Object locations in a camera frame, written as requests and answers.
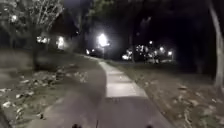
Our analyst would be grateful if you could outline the street lamp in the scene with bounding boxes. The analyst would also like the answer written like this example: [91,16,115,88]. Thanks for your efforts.
[96,32,111,60]

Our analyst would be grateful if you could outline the grey concrete path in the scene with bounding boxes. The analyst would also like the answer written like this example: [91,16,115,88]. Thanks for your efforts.
[31,54,174,128]

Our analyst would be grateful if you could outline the bare branched tree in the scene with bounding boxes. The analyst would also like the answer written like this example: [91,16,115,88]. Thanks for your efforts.
[0,0,65,69]

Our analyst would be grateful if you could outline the building with lit windows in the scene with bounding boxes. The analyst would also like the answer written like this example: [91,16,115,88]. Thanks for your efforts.
[34,13,83,53]

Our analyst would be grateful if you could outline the leaf-strewn grass verge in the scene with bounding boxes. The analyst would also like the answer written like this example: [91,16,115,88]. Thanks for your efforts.
[106,59,224,128]
[0,49,103,128]

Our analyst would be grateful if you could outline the pale tree trunk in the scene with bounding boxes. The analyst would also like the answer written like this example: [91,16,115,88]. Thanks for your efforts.
[207,0,224,88]

